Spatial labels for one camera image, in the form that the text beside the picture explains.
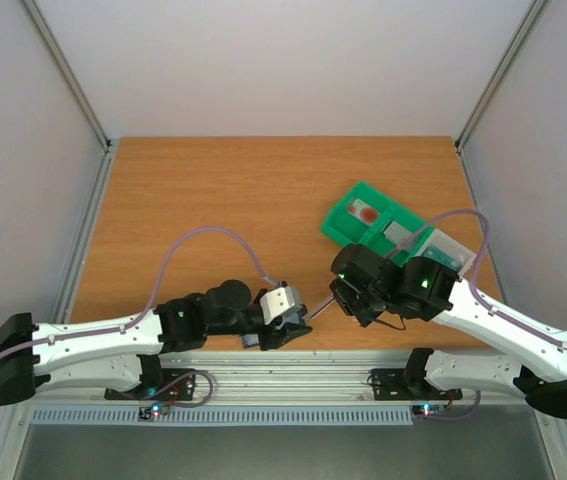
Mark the pale card with pink print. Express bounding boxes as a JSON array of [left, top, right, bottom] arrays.
[[306, 295, 334, 320]]

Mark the dark blue card holder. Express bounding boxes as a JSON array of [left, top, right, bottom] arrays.
[[241, 306, 312, 351]]

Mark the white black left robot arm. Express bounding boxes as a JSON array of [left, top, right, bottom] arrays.
[[0, 280, 312, 406]]

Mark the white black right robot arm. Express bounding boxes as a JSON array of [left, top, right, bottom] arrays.
[[330, 244, 567, 420]]

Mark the grey white card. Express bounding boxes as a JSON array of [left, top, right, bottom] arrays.
[[383, 221, 412, 246]]

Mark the teal card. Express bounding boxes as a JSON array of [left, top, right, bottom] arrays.
[[423, 244, 464, 273]]

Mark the white card with red circles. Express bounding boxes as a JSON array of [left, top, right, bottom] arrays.
[[347, 199, 380, 225]]

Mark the green plastic bin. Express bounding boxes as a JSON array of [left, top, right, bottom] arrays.
[[320, 181, 398, 254]]

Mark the white translucent plastic bin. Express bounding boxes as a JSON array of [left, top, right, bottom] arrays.
[[423, 229, 477, 277]]

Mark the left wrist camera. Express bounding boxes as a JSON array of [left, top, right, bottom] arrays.
[[257, 284, 305, 325]]

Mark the aluminium frame rail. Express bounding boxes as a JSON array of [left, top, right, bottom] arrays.
[[7, 349, 559, 405]]

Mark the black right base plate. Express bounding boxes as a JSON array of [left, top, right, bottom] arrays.
[[367, 368, 463, 401]]

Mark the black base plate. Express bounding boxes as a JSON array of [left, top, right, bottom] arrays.
[[367, 368, 463, 401], [104, 368, 196, 401]]

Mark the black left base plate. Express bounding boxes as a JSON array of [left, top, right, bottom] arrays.
[[104, 368, 196, 401]]

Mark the grey slotted cable duct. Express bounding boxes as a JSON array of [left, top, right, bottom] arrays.
[[30, 405, 413, 427]]

